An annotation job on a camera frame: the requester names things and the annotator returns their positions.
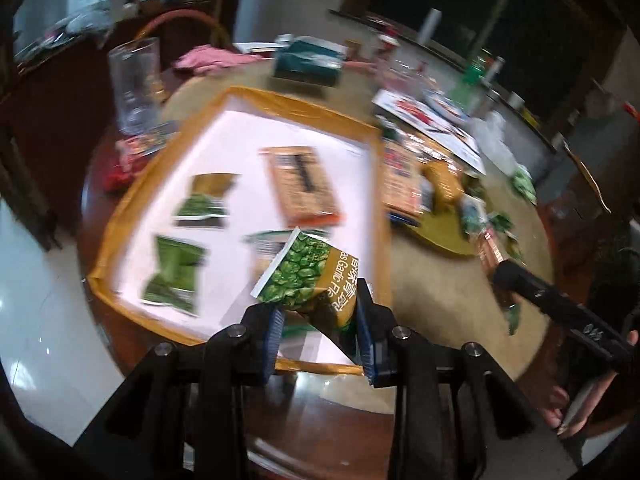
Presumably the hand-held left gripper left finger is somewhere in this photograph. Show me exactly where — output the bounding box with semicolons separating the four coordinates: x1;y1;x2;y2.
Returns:
65;305;287;480

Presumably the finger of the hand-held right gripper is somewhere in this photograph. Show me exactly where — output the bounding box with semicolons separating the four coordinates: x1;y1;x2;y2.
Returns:
492;260;547;307

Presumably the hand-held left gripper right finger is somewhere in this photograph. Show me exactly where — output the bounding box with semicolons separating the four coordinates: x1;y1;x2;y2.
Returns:
352;280;576;480

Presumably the gold rimmed cardboard tray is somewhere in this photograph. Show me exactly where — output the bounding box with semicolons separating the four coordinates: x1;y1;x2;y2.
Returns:
87;85;393;376

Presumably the person's right hand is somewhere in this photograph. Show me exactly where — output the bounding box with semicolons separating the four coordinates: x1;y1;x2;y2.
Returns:
545;382;587;438

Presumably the brown snack packet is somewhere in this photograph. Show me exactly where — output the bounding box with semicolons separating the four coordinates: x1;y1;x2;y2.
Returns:
475;230;511;267

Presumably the gold glitter turntable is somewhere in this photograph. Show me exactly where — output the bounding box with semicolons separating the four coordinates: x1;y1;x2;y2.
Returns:
385;150;482;259

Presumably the yellow snack packet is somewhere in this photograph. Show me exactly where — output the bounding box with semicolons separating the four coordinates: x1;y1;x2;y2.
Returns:
422;160;466;206

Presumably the wooden chair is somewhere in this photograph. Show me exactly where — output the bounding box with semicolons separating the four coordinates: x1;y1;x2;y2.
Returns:
562;140;613;214

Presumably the white plastic bag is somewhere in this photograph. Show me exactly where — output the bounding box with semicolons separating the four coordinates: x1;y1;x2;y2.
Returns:
475;110;518;176

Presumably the orange snack packet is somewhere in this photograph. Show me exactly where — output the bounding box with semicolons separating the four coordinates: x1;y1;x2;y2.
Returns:
382;140;423;216
260;146;347;228

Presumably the printed paper flyer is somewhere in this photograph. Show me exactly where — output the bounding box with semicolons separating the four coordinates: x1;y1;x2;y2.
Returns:
372;89;487;176

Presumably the green plastic bottle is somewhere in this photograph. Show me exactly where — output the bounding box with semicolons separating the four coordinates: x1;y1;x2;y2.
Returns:
457;55;493;106

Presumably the red snack packet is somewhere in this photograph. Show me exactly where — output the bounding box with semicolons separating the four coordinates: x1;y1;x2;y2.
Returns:
102;132;181;193

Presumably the clear plastic container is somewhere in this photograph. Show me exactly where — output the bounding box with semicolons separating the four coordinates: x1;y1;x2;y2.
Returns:
377;42;426;93

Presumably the white paper roll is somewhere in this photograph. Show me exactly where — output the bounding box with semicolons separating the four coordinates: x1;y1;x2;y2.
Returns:
417;8;443;46

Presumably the green tissue box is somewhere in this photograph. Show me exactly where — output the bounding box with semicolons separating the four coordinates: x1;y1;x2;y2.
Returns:
271;35;348;88

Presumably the clear glass cup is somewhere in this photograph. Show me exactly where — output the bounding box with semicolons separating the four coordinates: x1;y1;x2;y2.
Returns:
107;36;171;136

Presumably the pink cloth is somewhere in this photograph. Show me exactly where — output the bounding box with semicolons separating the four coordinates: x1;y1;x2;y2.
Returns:
172;45;261;76

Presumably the orange basket handle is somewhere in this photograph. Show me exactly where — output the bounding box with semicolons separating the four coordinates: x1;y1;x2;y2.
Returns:
132;9;233;47

